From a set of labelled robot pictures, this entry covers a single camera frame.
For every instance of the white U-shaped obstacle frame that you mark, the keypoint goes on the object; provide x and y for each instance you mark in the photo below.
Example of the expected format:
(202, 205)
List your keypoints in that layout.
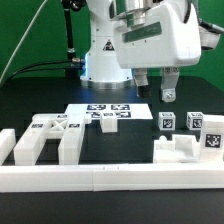
(56, 178)

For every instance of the white chair seat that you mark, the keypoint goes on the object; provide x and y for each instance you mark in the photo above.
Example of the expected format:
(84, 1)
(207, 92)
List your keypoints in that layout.
(179, 149)

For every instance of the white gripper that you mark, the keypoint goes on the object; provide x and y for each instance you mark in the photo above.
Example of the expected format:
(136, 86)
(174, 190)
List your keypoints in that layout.
(169, 38)

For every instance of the left white tagged cube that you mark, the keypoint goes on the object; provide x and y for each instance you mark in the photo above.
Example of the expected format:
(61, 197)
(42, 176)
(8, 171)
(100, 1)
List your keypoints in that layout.
(166, 120)

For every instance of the white chair back frame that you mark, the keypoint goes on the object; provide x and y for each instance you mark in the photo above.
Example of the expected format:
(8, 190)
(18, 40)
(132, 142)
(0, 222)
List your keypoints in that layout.
(68, 129)

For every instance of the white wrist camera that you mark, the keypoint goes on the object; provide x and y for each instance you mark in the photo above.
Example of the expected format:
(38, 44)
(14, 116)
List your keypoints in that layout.
(209, 34)

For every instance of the white tagged cube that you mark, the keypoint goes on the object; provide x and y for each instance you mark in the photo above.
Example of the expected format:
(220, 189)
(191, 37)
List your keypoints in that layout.
(166, 120)
(194, 120)

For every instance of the right white tagged cube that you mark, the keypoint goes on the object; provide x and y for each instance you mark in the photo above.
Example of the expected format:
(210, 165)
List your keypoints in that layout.
(194, 120)

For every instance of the black camera stand pole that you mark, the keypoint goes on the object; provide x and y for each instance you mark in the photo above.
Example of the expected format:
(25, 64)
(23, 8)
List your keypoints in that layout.
(75, 63)

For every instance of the white tag base sheet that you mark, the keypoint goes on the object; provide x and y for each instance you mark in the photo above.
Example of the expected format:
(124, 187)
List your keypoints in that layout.
(122, 111)

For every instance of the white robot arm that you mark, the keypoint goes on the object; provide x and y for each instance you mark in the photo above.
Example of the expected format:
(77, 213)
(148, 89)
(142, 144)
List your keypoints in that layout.
(102, 67)

